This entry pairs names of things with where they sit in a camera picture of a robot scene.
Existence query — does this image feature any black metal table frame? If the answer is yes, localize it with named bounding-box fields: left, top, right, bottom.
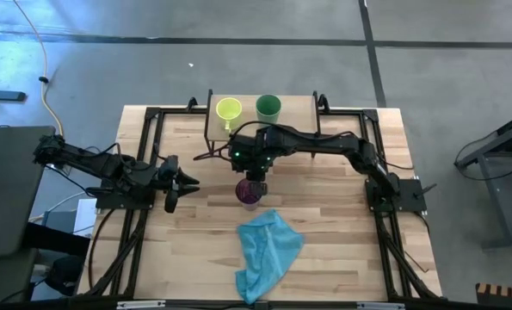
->
left=77, top=96, right=444, bottom=310

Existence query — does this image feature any blue microfibre cloth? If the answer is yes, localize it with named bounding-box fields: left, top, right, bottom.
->
left=234, top=208, right=305, bottom=306

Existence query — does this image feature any wooden shelf with black frame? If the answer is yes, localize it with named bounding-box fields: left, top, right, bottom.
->
left=193, top=88, right=331, bottom=163

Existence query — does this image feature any black metal stand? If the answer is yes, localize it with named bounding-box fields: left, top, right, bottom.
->
left=453, top=107, right=512, bottom=251

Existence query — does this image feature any yellow floor cable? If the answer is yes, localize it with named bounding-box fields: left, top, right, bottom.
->
left=12, top=0, right=65, bottom=137

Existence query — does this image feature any yellow-green translucent mug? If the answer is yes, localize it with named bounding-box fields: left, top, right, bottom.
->
left=214, top=96, right=244, bottom=133

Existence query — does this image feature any purple patterned cup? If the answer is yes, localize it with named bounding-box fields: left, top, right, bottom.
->
left=234, top=177, right=267, bottom=213

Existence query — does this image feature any green plastic cup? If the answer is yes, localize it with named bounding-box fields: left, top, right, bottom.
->
left=255, top=93, right=283, bottom=126

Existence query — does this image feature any black bag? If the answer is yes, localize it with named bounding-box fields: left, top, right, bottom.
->
left=46, top=254, right=86, bottom=296

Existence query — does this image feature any grey desk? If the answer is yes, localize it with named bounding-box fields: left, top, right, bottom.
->
left=0, top=125, right=59, bottom=259

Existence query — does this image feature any orange black striped object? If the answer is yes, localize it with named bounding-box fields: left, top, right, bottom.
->
left=475, top=282, right=512, bottom=308

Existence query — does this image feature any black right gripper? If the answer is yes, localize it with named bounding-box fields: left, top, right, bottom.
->
left=228, top=127, right=279, bottom=196

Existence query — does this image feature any white box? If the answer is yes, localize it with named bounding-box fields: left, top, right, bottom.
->
left=71, top=197, right=99, bottom=239

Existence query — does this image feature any black flat floor object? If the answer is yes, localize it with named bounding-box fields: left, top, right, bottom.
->
left=0, top=89, right=28, bottom=103

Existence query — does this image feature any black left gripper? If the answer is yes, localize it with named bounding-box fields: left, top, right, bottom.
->
left=155, top=154, right=201, bottom=214

